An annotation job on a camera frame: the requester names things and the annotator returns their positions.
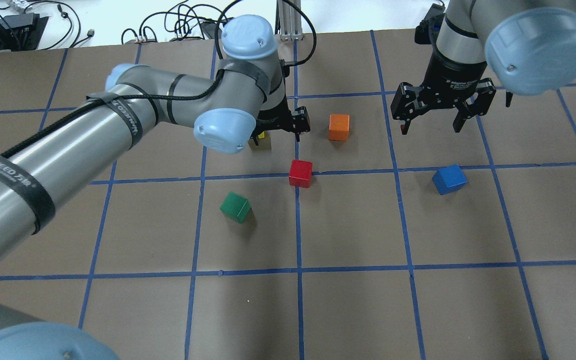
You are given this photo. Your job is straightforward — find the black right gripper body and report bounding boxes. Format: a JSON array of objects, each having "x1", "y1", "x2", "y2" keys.
[{"x1": 390, "y1": 50, "x2": 497, "y2": 123}]

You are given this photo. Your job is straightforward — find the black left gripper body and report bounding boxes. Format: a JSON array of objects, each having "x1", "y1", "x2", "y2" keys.
[{"x1": 255, "y1": 88, "x2": 311, "y2": 146}]

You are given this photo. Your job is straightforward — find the red wooden block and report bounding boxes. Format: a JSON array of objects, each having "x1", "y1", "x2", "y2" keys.
[{"x1": 288, "y1": 159, "x2": 313, "y2": 189}]

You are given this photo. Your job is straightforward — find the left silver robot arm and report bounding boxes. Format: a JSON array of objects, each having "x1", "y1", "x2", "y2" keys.
[{"x1": 0, "y1": 14, "x2": 310, "y2": 360}]

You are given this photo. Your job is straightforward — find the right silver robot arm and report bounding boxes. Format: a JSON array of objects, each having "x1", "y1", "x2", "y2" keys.
[{"x1": 390, "y1": 0, "x2": 576, "y2": 135}]

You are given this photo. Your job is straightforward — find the orange wooden block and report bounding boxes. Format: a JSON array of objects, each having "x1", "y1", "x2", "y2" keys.
[{"x1": 327, "y1": 113, "x2": 351, "y2": 142}]

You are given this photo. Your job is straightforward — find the blue wooden block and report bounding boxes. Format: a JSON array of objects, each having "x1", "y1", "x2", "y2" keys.
[{"x1": 432, "y1": 164, "x2": 468, "y2": 196}]

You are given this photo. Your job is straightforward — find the green wooden block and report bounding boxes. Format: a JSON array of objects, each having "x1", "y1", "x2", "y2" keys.
[{"x1": 219, "y1": 191, "x2": 252, "y2": 224}]

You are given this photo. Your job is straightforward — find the aluminium frame post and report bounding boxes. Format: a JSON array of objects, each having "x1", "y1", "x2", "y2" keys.
[{"x1": 274, "y1": 0, "x2": 303, "y2": 41}]

